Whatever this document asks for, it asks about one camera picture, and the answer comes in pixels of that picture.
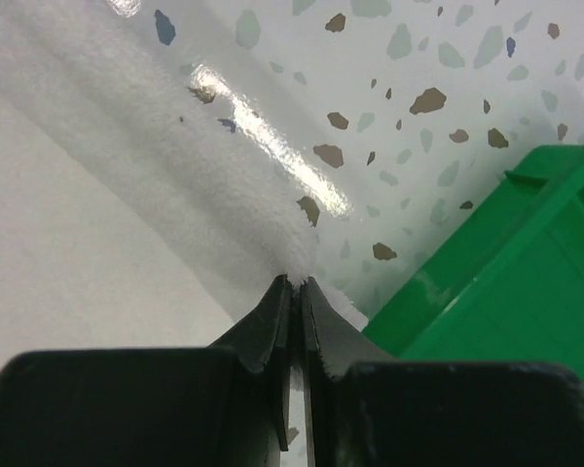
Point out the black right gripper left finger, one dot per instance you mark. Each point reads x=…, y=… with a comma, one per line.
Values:
x=225, y=404

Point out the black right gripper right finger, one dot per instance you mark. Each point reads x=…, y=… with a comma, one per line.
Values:
x=367, y=408

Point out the white towel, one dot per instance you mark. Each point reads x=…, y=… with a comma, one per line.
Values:
x=133, y=214

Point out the green plastic tray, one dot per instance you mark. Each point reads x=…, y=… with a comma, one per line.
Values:
x=509, y=282

